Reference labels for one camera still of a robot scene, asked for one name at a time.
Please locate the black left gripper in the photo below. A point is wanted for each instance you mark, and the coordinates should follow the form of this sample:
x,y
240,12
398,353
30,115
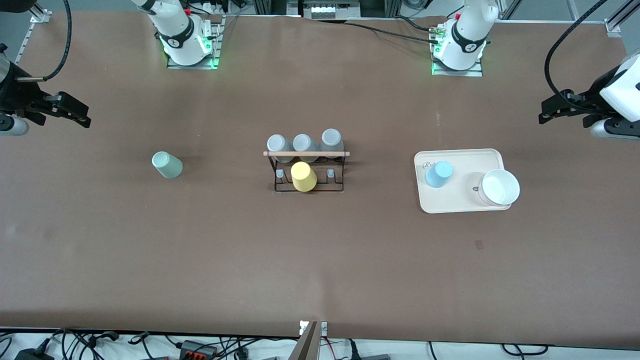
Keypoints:
x,y
591,93

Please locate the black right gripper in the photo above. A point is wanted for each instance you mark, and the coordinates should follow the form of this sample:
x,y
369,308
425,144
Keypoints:
x,y
19,95

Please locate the pale green cup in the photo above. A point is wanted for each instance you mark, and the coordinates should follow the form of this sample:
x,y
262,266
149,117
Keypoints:
x,y
167,166

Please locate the light blue cup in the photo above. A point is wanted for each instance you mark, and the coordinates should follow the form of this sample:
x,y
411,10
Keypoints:
x,y
439,175

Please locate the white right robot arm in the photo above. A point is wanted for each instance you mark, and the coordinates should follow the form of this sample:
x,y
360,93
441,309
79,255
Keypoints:
x,y
177,30

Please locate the white bowl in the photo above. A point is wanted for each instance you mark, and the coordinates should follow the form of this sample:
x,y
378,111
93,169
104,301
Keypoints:
x,y
500,188

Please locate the beige plastic tray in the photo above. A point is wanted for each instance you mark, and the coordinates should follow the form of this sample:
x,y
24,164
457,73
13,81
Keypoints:
x,y
457,197

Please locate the grey cup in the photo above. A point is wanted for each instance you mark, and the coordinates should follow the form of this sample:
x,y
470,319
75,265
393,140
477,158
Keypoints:
x,y
279,144
304,143
331,138

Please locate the black power adapter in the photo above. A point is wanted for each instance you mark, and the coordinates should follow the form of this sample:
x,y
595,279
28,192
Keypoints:
x,y
32,355

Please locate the yellow cup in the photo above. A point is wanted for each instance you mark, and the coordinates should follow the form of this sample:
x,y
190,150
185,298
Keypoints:
x,y
303,177

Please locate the black orange connector block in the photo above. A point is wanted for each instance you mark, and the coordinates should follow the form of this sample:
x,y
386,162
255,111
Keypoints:
x,y
197,349

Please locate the aluminium edge rail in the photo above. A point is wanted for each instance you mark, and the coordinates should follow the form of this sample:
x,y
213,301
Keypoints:
x,y
25,42

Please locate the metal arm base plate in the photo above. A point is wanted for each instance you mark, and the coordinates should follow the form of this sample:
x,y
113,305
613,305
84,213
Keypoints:
x,y
216,47
477,72

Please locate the aluminium corner bracket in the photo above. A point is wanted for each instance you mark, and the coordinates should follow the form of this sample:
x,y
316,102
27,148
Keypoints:
x,y
613,28
41,16

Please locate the aluminium frame rail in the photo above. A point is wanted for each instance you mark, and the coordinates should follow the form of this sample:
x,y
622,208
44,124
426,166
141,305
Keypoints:
x,y
625,12

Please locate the white mounting bracket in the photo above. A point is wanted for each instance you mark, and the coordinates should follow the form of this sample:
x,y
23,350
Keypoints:
x,y
323,328

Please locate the grey metal camera post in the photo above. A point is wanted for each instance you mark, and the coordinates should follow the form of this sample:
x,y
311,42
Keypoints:
x,y
305,347

